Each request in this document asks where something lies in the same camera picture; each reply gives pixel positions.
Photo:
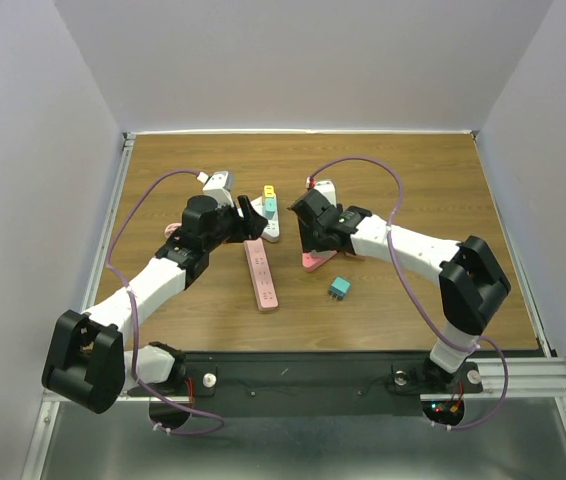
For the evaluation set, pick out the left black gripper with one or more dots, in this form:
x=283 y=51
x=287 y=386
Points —
x=246 y=229

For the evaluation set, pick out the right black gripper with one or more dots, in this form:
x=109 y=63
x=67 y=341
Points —
x=309 y=242

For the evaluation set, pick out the pink triangular power strip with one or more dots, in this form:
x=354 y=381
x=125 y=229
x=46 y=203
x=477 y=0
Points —
x=311 y=261

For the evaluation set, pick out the teal small plug adapter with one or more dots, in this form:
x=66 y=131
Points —
x=339 y=288

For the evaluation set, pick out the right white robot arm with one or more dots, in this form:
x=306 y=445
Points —
x=472 y=284

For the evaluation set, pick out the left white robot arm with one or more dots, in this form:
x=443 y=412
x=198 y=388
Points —
x=176 y=265

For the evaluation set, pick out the teal usb charger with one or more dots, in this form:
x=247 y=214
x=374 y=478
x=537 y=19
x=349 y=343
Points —
x=269 y=207

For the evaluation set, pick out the white triangular power strip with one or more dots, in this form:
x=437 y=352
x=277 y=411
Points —
x=272 y=232

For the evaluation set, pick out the yellow usb charger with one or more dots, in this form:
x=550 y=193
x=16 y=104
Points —
x=269 y=192

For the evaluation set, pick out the pink long power strip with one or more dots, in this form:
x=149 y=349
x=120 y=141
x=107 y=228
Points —
x=261 y=276

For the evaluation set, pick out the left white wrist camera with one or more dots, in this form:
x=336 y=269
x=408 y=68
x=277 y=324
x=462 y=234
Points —
x=218 y=186

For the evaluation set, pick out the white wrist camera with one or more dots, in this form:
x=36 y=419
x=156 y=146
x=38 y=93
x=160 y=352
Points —
x=325 y=187
x=218 y=186

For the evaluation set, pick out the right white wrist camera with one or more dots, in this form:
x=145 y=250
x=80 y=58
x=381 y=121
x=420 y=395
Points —
x=325 y=187

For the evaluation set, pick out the aluminium frame rail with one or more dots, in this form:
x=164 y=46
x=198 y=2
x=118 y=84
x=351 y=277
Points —
x=98 y=235

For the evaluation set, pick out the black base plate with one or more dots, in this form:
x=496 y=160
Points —
x=287 y=384

